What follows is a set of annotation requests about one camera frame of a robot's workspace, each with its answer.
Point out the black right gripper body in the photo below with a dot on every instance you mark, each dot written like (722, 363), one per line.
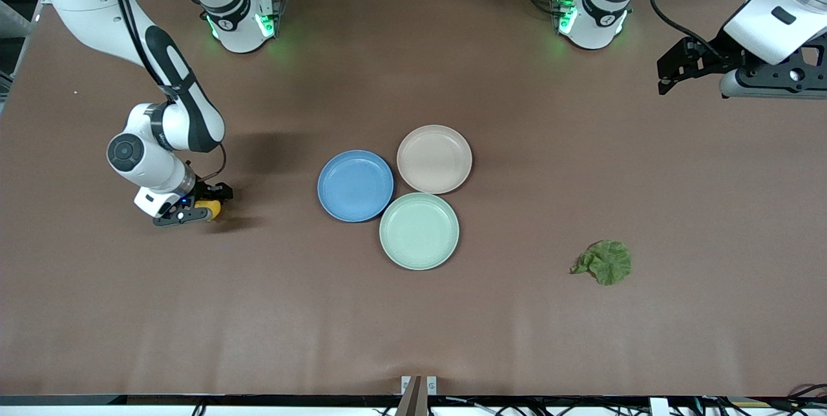
(205, 190)

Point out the yellow lemon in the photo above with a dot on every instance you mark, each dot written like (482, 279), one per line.
(212, 210)

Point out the green lettuce leaf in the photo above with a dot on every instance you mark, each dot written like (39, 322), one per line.
(610, 264)

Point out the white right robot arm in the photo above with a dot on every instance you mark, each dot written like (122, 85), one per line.
(148, 164)

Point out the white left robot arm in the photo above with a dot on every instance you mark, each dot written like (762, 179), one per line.
(591, 15)

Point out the brown table cover sheet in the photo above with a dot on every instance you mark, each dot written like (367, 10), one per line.
(194, 306)

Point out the blue plate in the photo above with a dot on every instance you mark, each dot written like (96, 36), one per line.
(355, 187)

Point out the pale green plate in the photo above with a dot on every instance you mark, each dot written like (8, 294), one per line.
(418, 232)

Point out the beige plate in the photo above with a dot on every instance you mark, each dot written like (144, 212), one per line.
(434, 159)

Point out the small white box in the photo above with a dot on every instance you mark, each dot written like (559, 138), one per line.
(659, 406)

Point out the black right camera mount bracket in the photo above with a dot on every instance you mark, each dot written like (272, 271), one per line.
(168, 219)

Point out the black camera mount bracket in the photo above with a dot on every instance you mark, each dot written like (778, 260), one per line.
(168, 219)
(756, 77)

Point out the black left camera mount bracket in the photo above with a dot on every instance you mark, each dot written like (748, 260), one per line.
(756, 77)

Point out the black table edge rail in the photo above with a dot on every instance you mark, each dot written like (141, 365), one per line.
(64, 399)

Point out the metal table edge bracket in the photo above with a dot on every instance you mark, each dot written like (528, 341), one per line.
(413, 396)

